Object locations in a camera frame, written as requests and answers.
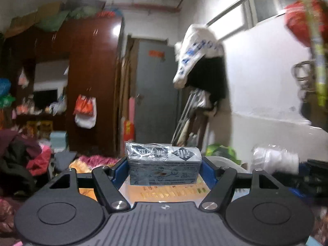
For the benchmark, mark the white garment with blue letters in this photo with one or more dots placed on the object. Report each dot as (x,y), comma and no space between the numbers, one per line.
(194,48)

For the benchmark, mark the blue plastic bag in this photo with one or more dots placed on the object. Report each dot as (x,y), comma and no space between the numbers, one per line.
(302,187)

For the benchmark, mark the black hanging garment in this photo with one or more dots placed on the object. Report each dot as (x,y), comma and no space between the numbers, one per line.
(210,79)

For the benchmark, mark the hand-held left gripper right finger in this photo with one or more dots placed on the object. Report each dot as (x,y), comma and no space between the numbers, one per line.
(206,171)

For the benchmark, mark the small white pink bag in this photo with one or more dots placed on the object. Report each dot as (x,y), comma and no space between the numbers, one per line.
(23,79)

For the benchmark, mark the folded metal frame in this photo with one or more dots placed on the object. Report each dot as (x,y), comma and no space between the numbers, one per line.
(187,117)

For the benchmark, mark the teal box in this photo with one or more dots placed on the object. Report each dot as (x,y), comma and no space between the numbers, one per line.
(59,141)

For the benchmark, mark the red garment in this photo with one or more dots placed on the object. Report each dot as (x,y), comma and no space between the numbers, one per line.
(41,162)

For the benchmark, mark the grey door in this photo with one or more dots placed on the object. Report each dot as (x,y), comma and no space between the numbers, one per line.
(156,87)

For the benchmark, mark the dark grey cushion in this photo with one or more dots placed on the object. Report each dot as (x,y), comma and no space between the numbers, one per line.
(65,160)

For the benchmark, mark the wooden boards beside door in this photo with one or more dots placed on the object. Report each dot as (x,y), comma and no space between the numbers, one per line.
(126,94)

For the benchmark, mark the clear plastic bag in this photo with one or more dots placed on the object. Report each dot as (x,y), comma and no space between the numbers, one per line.
(57,107)

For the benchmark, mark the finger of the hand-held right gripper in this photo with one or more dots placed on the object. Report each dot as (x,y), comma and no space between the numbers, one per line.
(317,169)

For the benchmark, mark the yellow and pink blanket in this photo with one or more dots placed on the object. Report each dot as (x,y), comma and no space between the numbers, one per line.
(87,162)

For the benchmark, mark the red plastic bag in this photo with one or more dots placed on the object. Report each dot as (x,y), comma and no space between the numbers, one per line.
(297,23)

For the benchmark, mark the window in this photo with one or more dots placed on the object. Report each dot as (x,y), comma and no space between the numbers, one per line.
(266,2)

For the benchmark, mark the clear slotted plastic basket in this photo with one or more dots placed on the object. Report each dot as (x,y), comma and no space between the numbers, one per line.
(166,194)

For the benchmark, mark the grey plastic-wrapped carton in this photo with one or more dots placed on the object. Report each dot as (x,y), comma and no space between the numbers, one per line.
(164,169)

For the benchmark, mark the dark brown wooden wardrobe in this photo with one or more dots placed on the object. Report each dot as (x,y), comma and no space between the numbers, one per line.
(97,69)

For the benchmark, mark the orange door sticker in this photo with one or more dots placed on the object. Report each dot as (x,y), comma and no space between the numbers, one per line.
(156,54)

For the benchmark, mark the orange and white plastic bag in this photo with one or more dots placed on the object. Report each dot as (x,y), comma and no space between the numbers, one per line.
(84,110)

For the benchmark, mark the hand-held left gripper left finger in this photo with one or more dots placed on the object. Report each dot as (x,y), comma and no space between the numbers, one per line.
(121,170)

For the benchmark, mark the yellow-green ribbon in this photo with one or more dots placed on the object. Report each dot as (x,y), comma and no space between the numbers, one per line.
(318,51)

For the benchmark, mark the green bags on wardrobe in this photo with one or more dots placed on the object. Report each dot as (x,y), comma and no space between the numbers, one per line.
(56,19)

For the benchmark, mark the cardboard sheets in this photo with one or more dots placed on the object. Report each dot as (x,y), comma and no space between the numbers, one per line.
(28,20)

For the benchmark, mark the pink foam stick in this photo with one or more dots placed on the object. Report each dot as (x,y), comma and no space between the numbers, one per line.
(131,110)

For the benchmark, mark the red ceiling pipe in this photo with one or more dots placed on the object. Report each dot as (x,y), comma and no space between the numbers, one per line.
(153,6)

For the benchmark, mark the metal hanging rod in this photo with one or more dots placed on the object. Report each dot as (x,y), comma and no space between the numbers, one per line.
(230,6)

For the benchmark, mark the pile of dark clothes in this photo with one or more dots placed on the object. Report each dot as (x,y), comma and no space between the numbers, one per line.
(12,164)

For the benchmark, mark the green plastic bag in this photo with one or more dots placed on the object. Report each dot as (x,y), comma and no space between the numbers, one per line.
(223,151)

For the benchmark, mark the dark hanging bag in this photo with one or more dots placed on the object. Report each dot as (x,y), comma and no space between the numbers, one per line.
(314,112)

